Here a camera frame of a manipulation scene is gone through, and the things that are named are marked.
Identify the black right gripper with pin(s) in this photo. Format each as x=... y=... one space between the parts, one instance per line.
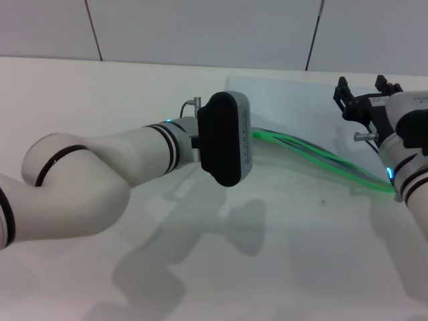
x=364 y=108

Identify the clear document bag green zipper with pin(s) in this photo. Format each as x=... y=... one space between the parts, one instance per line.
x=291 y=107

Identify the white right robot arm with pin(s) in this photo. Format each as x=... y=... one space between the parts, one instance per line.
x=414 y=187

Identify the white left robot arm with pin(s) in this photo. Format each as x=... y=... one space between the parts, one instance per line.
x=100 y=180

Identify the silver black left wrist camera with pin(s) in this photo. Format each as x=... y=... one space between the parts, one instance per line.
x=220 y=140

